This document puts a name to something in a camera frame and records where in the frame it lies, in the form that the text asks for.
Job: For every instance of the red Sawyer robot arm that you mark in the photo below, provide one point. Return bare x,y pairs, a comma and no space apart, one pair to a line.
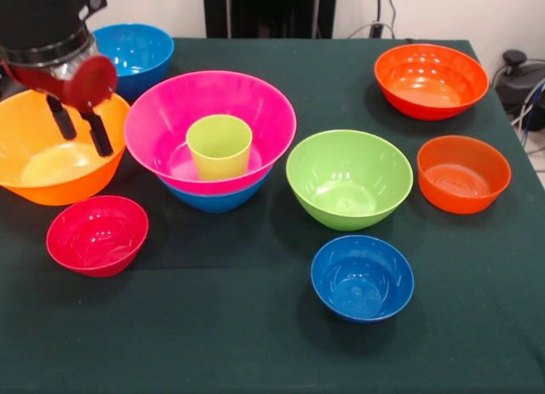
42,19

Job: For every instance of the black pedestal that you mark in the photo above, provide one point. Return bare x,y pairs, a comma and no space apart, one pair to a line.
272,11

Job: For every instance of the large pink plastic bowl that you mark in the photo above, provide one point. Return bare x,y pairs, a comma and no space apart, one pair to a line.
149,130

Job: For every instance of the lime green plastic cup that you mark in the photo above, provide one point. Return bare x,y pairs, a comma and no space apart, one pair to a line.
219,151

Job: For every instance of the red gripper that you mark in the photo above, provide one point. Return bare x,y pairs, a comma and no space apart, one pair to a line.
85,85

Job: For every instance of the small crimson red bowl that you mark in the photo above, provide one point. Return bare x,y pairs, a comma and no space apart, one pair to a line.
98,236

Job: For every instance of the small red-orange plastic bowl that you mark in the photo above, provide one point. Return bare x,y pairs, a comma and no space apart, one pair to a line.
464,177

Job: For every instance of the lime green plastic bowl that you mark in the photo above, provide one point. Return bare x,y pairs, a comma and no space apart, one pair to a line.
349,181

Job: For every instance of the wide red-orange plastic bowl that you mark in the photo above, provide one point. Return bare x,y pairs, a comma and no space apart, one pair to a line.
430,79

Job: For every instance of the large orange plastic bowl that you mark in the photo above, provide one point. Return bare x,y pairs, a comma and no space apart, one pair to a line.
42,164

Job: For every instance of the black round floor stand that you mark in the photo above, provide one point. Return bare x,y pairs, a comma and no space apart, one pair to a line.
517,83

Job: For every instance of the small dark blue bowl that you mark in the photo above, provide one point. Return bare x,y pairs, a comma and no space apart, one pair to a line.
362,279

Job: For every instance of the dark green tablecloth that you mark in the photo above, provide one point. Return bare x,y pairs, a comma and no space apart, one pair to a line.
298,360

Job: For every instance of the light blue plastic bowl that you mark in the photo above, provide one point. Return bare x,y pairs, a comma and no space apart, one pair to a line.
213,200
140,49

